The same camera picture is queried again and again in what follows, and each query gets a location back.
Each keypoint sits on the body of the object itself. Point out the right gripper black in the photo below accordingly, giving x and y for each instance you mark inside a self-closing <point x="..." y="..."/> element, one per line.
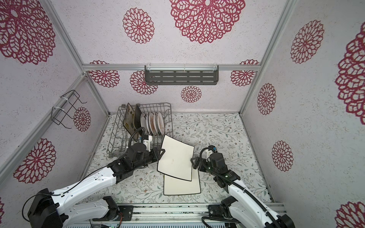
<point x="197" y="162"/>

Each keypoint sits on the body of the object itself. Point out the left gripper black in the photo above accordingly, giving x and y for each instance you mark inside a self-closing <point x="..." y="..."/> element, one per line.
<point x="156" y="154"/>

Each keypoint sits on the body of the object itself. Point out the white square plate black rim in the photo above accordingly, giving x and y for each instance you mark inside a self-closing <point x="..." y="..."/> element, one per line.
<point x="173" y="186"/>

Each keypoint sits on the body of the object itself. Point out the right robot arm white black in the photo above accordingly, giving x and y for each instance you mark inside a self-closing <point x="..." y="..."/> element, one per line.
<point x="241" y="206"/>

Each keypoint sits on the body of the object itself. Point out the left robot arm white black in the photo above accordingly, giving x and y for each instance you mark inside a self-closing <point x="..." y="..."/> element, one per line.
<point x="61" y="208"/>

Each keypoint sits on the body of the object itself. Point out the white round plate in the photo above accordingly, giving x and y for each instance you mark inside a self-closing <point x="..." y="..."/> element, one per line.
<point x="160" y="123"/>
<point x="155" y="118"/>
<point x="149" y="124"/>
<point x="143" y="122"/>

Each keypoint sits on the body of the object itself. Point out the floral patterned rectangular plate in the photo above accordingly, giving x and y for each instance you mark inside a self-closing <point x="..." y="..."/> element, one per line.
<point x="128" y="121"/>

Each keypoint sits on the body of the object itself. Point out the grey wire dish rack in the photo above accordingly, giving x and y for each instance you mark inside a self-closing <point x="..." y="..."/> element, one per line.
<point x="120" y="139"/>

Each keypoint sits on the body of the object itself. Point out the aluminium mounting rail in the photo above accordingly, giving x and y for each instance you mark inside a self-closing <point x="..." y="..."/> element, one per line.
<point x="169" y="213"/>

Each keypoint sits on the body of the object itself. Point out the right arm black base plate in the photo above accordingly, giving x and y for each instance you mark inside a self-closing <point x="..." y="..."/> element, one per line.
<point x="222" y="210"/>

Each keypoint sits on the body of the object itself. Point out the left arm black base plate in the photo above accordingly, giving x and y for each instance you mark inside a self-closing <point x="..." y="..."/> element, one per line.
<point x="121" y="213"/>

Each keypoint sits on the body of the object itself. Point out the grey slotted wall shelf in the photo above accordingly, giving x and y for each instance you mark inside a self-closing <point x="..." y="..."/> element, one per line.
<point x="181" y="76"/>

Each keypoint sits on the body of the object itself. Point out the black wire wall holder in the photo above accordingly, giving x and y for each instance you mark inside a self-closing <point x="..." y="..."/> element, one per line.
<point x="59" y="113"/>

